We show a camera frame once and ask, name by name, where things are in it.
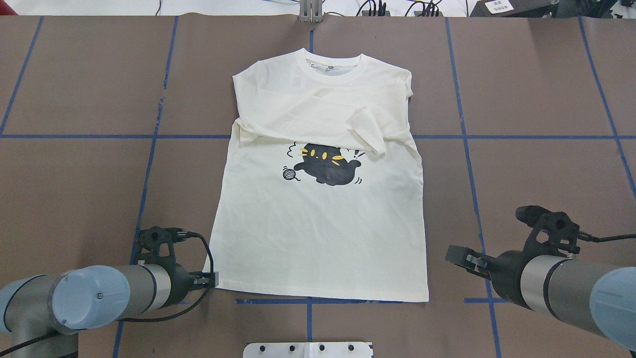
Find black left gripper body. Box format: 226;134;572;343
162;264;204;308

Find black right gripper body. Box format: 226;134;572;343
473;250;530;310

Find cream long-sleeve cat shirt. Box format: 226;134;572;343
210;48;430;303

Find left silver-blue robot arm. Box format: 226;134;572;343
1;264;219;358

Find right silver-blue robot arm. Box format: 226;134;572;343
445;245;636;353

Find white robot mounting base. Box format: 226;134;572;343
242;342;374;358

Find black labelled box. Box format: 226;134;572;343
469;0;559;18

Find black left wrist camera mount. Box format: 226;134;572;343
134;226;200;269

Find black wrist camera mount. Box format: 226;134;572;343
515;205;595;259
134;226;200;269

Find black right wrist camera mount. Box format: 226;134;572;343
515;205;595;259

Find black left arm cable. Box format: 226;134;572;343
0;231;215;358

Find black table cables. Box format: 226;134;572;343
355;0;443;17

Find aluminium frame post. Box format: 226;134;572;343
298;0;324;23

